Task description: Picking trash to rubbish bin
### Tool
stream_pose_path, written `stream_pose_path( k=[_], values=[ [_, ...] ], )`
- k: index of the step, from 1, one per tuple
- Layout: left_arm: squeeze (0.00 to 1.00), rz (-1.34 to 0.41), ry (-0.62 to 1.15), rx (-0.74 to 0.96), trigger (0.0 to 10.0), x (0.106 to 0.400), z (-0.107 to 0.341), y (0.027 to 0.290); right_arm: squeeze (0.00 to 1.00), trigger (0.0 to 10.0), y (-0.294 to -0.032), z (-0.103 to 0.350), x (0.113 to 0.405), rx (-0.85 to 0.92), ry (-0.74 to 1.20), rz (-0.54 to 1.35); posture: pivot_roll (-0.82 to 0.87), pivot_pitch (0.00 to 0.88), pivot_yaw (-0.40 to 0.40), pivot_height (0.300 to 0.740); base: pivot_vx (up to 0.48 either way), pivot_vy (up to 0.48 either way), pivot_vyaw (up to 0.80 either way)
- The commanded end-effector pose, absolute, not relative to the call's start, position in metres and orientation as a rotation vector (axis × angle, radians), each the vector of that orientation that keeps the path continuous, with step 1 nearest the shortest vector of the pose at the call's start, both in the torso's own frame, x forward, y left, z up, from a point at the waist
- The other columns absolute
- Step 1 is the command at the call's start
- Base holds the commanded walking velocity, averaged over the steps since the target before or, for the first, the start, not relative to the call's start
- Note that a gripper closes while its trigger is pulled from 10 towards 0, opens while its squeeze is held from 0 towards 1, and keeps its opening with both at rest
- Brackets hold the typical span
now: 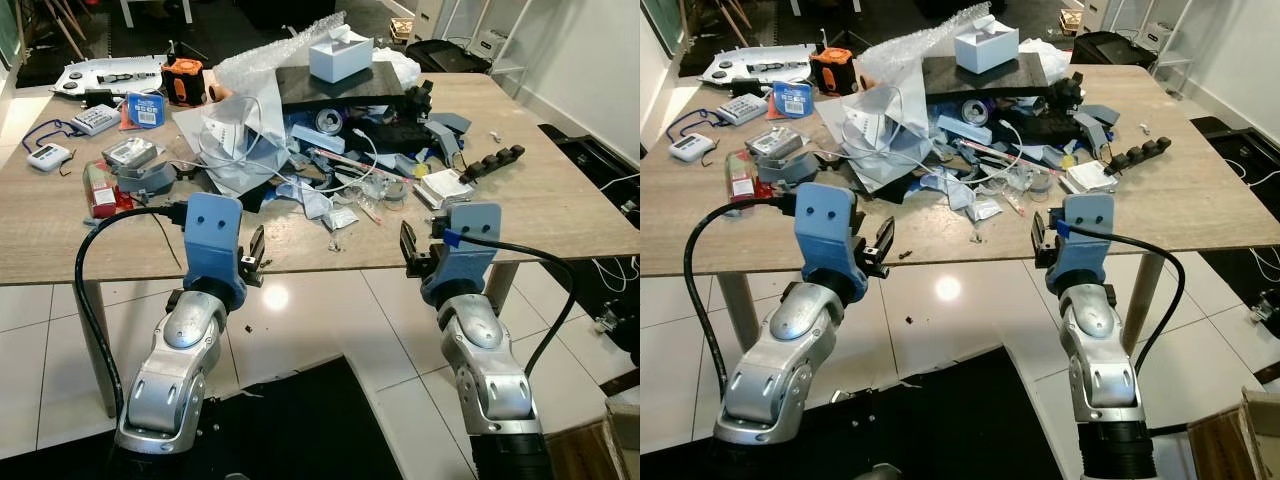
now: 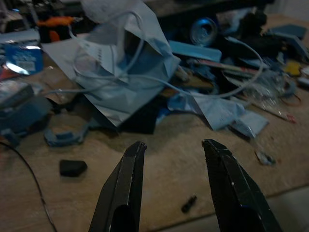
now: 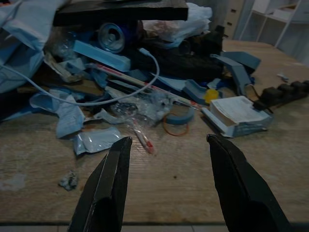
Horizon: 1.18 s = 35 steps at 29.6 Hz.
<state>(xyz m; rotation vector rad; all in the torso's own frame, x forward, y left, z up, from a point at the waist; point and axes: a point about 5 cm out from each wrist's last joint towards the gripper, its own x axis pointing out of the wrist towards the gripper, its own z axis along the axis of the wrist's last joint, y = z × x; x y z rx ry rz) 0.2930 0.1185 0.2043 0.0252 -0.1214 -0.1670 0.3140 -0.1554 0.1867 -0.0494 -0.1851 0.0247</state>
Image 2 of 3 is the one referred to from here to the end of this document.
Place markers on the crumpled white tissue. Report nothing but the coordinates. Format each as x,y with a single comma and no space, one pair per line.
101,9

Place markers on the blue flat box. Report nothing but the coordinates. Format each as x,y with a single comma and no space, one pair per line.
195,52

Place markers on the dark grey device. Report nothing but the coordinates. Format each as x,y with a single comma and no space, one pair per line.
20,111

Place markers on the clear plastic wrapper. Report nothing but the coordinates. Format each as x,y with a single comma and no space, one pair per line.
268,89

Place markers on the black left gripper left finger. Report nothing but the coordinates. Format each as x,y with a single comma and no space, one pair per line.
125,183

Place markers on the black cloth bundle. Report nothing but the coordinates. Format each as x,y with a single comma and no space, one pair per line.
253,31

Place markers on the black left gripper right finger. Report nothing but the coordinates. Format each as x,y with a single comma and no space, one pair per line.
237,191

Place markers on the small crumpled foil piece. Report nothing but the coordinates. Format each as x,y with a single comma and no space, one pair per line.
265,157

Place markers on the large crumpled grey paper bag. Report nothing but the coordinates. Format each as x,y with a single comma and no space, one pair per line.
130,72

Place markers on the blue printed packet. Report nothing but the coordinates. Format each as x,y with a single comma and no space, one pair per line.
23,58

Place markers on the small black screw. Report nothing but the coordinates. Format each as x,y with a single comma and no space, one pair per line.
189,204

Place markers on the yellow small block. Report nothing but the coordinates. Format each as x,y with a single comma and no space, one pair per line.
292,68

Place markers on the crumpled pale blue paper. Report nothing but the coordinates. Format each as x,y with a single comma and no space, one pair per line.
217,111

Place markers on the small black plastic block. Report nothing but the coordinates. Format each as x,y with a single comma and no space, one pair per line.
72,167

